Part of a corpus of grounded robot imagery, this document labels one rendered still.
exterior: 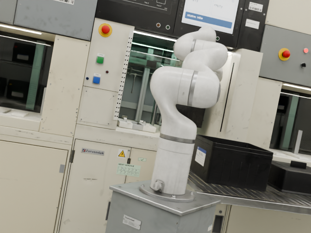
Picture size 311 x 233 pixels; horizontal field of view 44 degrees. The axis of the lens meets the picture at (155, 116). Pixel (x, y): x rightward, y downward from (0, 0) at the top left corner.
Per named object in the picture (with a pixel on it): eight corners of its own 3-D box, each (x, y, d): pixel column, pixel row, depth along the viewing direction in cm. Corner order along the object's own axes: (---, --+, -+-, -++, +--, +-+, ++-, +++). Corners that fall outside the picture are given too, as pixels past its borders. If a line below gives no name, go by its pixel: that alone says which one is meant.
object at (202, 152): (189, 168, 187) (195, 133, 186) (241, 176, 192) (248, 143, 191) (205, 182, 160) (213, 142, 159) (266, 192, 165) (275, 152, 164)
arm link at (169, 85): (193, 144, 123) (207, 70, 121) (137, 133, 126) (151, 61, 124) (195, 141, 135) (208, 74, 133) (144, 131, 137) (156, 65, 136)
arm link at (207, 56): (166, 108, 127) (215, 117, 125) (171, 74, 121) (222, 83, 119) (189, 59, 170) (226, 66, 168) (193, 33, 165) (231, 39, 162)
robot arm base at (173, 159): (176, 205, 117) (188, 146, 116) (127, 187, 128) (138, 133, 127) (203, 198, 133) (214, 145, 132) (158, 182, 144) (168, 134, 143)
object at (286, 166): (281, 192, 171) (286, 163, 170) (252, 176, 200) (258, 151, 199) (339, 200, 176) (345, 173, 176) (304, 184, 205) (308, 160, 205)
